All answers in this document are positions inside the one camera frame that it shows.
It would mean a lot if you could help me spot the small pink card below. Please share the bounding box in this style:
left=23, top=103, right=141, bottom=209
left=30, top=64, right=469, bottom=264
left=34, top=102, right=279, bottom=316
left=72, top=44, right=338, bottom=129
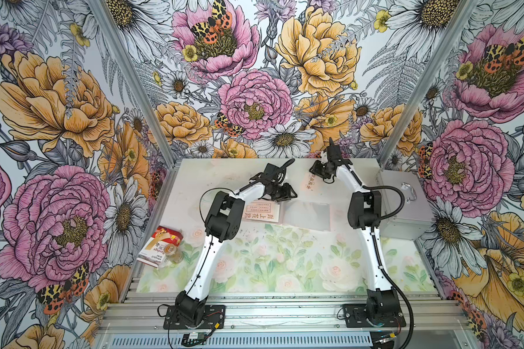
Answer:
left=302, top=173, right=325, bottom=193

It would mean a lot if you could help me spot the cream card with framed text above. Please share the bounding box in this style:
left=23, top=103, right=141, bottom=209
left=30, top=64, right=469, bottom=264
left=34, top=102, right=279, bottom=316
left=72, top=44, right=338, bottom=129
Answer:
left=242, top=200, right=280, bottom=223

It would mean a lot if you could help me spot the pink photo album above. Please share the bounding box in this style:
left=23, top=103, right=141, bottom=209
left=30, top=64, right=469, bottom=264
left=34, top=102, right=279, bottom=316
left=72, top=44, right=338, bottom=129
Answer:
left=277, top=199, right=331, bottom=231

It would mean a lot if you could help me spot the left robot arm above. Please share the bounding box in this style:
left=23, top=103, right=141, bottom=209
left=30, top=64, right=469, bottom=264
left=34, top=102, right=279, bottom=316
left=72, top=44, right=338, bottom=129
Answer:
left=167, top=159, right=298, bottom=328

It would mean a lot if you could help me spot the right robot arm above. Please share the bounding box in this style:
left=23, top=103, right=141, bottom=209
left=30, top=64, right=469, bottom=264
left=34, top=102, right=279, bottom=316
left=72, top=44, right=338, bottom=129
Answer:
left=309, top=140, right=401, bottom=327

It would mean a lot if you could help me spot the silver metal case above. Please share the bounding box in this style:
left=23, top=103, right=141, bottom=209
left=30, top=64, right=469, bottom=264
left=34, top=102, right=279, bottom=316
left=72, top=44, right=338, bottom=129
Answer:
left=376, top=170, right=434, bottom=241

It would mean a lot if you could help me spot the small plastic bottle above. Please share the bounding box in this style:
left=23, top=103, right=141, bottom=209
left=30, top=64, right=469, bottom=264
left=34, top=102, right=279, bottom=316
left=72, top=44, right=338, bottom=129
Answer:
left=164, top=244, right=183, bottom=264

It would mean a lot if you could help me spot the red and white box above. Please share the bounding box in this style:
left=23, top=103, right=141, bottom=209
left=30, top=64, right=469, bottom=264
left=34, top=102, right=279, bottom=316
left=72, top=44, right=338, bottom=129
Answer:
left=137, top=225, right=183, bottom=269

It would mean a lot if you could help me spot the small green circuit board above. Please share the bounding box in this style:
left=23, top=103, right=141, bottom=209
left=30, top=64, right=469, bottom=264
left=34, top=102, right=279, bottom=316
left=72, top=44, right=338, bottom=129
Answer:
left=180, top=332, right=209, bottom=348

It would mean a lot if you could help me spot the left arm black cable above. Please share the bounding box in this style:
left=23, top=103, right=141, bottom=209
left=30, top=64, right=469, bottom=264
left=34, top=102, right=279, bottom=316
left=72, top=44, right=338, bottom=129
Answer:
left=165, top=159, right=296, bottom=341

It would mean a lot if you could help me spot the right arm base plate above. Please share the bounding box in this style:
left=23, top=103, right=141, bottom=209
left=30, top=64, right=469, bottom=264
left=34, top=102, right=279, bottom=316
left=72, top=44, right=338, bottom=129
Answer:
left=339, top=303, right=406, bottom=329

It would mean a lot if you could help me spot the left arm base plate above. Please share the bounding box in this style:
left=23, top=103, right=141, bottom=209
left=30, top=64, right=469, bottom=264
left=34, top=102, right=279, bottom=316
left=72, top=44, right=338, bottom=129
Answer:
left=163, top=305, right=226, bottom=330

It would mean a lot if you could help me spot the aluminium rail frame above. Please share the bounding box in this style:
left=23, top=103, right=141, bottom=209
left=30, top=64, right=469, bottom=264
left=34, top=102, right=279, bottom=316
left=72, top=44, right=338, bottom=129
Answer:
left=92, top=282, right=481, bottom=348

